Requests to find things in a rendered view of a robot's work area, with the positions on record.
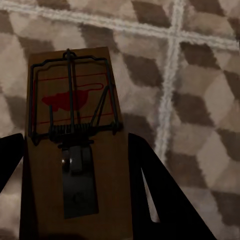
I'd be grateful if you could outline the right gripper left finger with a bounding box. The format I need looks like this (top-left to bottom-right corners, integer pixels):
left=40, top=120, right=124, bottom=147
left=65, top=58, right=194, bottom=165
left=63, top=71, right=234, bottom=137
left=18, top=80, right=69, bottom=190
left=0, top=133, right=24, bottom=192

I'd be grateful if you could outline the mousetrap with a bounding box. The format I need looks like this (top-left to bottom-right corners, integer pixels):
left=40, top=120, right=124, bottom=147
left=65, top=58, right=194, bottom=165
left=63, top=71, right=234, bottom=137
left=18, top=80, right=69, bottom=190
left=19, top=46, right=133, bottom=240

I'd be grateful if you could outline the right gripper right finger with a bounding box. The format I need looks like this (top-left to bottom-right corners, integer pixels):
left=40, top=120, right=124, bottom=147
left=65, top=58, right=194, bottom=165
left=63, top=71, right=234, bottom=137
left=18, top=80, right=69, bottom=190
left=128, top=133, right=217, bottom=240

